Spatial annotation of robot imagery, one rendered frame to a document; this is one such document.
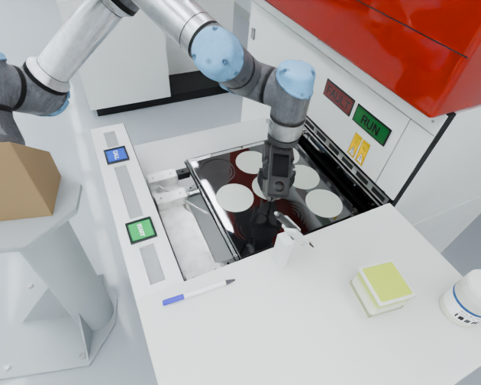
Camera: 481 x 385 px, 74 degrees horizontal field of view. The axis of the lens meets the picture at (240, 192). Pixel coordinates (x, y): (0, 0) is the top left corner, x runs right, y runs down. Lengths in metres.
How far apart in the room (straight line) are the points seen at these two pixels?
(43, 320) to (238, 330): 1.30
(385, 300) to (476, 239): 1.87
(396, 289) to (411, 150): 0.31
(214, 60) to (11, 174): 0.57
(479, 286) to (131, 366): 1.33
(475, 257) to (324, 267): 1.73
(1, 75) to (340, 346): 0.93
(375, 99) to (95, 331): 1.45
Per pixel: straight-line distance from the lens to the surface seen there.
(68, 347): 1.71
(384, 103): 0.82
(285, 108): 0.65
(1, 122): 0.93
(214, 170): 0.93
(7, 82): 0.98
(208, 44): 0.55
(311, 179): 0.95
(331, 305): 0.66
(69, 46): 0.96
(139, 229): 0.73
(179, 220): 0.83
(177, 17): 0.62
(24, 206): 1.00
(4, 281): 2.01
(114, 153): 0.91
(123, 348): 1.65
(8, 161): 0.89
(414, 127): 0.78
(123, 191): 0.82
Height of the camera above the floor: 1.54
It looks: 47 degrees down
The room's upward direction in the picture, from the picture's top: 6 degrees clockwise
